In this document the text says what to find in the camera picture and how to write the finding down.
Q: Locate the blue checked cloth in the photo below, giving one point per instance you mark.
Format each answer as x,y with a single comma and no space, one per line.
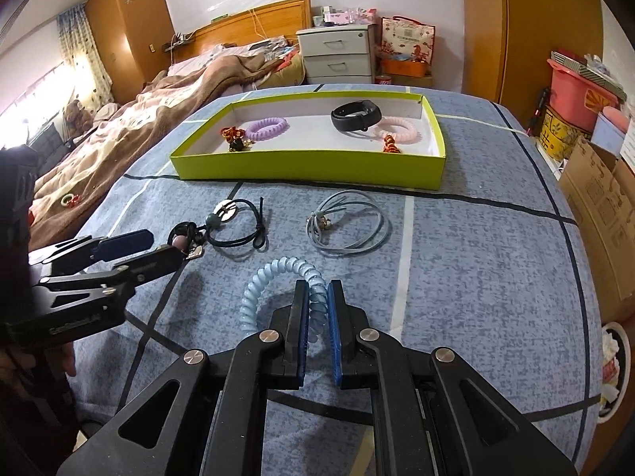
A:
471,258

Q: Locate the pink box on nightstand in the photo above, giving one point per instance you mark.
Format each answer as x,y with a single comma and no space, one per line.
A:
350,17

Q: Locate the grey drawer nightstand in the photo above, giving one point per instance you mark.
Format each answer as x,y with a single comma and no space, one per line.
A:
337,54

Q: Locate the narrow wooden wardrobe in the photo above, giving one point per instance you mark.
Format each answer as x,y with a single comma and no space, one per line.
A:
129,34

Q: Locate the wooden headboard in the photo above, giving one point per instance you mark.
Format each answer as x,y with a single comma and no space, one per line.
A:
248,25

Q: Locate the orange box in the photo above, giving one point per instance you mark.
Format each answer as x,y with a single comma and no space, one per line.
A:
404,68

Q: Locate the red patterned gift bag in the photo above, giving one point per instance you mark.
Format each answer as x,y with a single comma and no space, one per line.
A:
409,39

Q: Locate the brown blanket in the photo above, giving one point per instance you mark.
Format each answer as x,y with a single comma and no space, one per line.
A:
149,124

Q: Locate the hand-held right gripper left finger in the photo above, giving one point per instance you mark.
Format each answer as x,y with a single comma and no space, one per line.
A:
300,337

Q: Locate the patterned curtain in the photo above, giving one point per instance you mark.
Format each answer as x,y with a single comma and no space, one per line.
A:
87,54

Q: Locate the pink plastic bucket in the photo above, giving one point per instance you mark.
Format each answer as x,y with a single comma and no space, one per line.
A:
575,99

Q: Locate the white box pink lid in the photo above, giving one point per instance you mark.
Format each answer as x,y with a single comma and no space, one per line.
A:
612,131

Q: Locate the red can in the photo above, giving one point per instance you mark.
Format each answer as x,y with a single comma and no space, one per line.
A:
384,79

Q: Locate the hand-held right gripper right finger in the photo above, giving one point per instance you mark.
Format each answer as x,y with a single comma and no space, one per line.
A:
335,337

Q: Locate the yellow patterned box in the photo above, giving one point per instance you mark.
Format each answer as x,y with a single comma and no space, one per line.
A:
563,134

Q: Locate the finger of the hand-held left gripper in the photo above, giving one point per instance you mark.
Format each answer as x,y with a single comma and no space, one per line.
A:
124,244
154,263

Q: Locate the long cardboard box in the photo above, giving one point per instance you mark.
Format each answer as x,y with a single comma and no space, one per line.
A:
595,218

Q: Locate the white trash bin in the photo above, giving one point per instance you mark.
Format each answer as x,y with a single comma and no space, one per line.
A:
612,372

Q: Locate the large wooden wardrobe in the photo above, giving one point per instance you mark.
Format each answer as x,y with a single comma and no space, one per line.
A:
536,29

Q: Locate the black smart band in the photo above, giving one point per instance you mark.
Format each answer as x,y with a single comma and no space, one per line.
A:
342,121

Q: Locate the yellow pillow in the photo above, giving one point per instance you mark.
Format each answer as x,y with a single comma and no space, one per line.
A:
290,72

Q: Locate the brown teddy bear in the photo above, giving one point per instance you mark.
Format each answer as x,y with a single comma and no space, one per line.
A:
77,115

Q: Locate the person's left hand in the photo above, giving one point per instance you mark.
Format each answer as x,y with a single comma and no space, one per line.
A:
64,359

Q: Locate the green shallow cardboard box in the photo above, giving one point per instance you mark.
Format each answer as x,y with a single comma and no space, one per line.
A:
307,168

